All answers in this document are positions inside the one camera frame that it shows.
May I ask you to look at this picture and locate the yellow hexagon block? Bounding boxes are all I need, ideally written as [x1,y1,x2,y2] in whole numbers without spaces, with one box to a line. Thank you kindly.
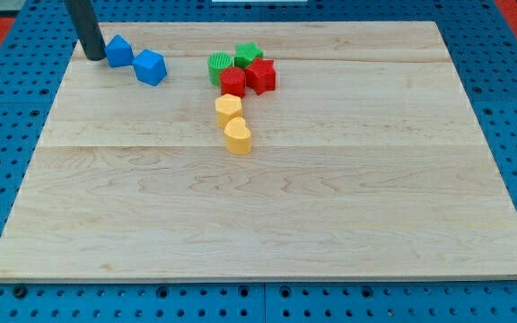
[215,94,242,128]

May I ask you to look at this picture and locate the green cylinder block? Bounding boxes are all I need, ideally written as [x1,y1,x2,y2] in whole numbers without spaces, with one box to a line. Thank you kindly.
[207,52,232,86]

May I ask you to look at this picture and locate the light wooden board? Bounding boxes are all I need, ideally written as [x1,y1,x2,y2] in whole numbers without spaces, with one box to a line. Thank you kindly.
[0,22,517,284]

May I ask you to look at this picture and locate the red cylinder block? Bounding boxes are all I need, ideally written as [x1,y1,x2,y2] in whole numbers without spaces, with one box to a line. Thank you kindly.
[219,66,246,98]

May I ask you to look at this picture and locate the yellow heart block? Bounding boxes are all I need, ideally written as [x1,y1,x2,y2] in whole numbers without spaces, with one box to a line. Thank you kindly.
[223,117,252,155]

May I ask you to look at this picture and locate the blue cube block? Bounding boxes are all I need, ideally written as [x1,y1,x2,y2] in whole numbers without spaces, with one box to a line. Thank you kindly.
[132,49,167,86]

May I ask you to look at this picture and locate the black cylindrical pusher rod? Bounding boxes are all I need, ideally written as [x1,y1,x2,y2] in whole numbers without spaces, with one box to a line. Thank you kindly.
[65,0,106,61]

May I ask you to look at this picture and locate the red star block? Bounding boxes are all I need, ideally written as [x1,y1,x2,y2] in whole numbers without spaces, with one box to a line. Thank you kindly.
[244,57,276,95]

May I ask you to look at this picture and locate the green star block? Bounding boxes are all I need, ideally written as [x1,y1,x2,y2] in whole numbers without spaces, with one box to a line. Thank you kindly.
[234,41,264,69]

